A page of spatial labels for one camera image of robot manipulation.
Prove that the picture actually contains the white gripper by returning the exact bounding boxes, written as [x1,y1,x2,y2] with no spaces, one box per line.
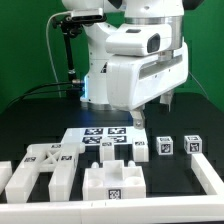
[106,43,188,129]

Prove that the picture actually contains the white chair seat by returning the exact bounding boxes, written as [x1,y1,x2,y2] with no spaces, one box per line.
[82,160,146,201]

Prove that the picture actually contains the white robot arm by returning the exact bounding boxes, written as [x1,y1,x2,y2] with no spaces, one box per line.
[62,0,188,129]

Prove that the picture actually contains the white tag sheet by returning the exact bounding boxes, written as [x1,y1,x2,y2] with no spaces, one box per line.
[61,126,147,146]

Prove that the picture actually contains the white tagged cube left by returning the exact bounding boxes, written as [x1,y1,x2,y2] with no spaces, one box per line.
[156,136,173,155]

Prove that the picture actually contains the white tagged cube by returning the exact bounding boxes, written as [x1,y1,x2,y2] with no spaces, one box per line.
[184,135,202,154]
[156,136,173,155]

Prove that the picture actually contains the white tagged cube right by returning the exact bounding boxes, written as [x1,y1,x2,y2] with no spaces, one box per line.
[184,135,202,154]

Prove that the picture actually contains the white obstacle fence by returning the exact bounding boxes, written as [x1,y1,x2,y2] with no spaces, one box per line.
[0,154,224,224]

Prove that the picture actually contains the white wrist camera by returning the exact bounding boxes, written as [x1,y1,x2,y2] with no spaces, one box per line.
[105,24,162,57]

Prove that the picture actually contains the white chair back frame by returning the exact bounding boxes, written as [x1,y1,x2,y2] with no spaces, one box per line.
[5,142,85,203]

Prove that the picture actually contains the grey camera on stand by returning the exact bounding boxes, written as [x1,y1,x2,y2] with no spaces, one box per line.
[71,8,104,20]

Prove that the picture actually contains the black camera stand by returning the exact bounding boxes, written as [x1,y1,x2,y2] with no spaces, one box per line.
[52,16,82,98]

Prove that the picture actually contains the black cables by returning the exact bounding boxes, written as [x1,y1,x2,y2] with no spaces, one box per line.
[4,79,84,109]

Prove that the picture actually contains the white camera cable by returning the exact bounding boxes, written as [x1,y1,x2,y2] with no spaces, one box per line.
[45,11,73,99]

